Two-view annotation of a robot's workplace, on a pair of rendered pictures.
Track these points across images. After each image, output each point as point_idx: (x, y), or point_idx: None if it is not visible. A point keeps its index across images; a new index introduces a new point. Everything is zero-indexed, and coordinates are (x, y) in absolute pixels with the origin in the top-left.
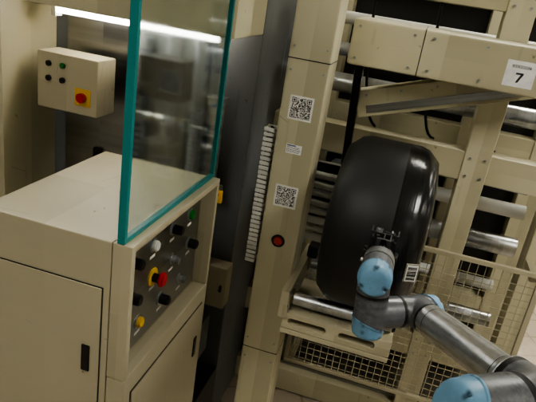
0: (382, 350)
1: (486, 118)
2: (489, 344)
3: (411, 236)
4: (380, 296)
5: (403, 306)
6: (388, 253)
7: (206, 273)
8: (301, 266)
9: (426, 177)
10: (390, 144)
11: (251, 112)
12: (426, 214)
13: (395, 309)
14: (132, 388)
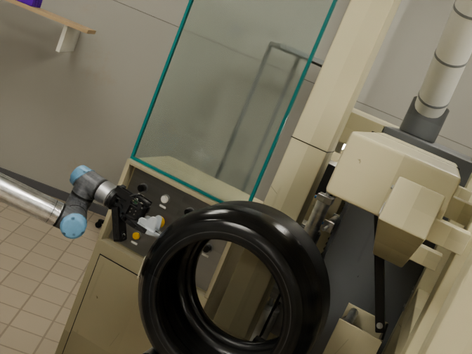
0: None
1: (428, 300)
2: (2, 173)
3: (159, 235)
4: (73, 187)
5: (70, 205)
6: (106, 184)
7: (208, 288)
8: (230, 333)
9: (210, 209)
10: (261, 207)
11: (341, 222)
12: (177, 228)
13: (69, 203)
14: (102, 254)
